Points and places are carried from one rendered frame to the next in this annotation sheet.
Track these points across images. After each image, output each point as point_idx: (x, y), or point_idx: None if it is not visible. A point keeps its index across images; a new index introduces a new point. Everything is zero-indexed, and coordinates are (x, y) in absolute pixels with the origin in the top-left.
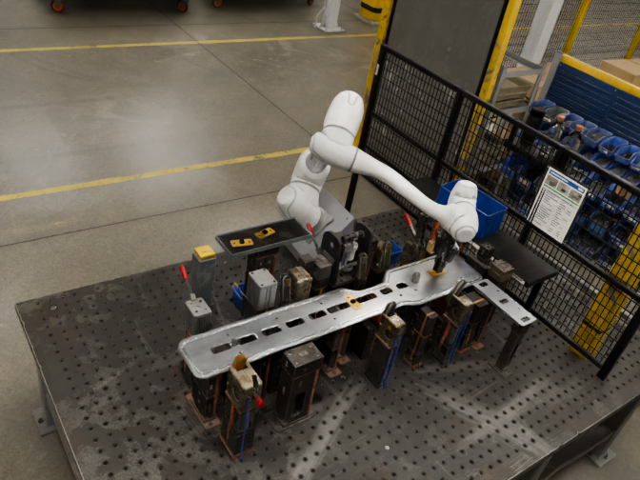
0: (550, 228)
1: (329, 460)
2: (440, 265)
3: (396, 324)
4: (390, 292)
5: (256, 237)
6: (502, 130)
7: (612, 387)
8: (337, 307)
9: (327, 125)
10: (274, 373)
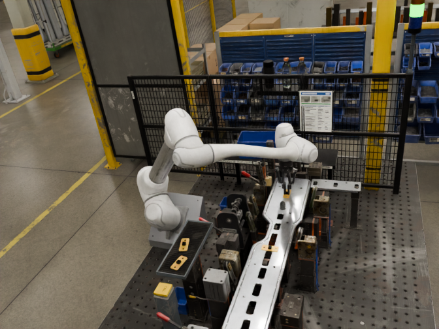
0: (319, 126)
1: None
2: (289, 188)
3: (313, 241)
4: None
5: (183, 251)
6: (253, 85)
7: (406, 194)
8: (264, 258)
9: (178, 140)
10: None
